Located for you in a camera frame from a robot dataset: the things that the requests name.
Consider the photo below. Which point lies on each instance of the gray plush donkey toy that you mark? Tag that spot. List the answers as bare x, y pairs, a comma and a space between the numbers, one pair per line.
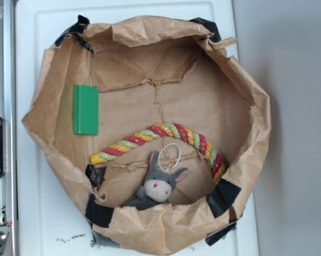
158, 185

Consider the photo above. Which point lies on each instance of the multicolour twisted rope toy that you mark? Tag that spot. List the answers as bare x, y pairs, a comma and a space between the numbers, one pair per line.
174, 130

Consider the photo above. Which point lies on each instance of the metal frame rail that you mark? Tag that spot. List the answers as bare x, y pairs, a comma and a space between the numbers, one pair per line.
9, 238

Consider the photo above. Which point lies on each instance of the green rectangular block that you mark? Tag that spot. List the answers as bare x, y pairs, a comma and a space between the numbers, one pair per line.
85, 110

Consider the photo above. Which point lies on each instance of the brown paper bag bin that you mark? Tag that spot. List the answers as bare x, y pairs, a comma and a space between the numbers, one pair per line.
151, 70

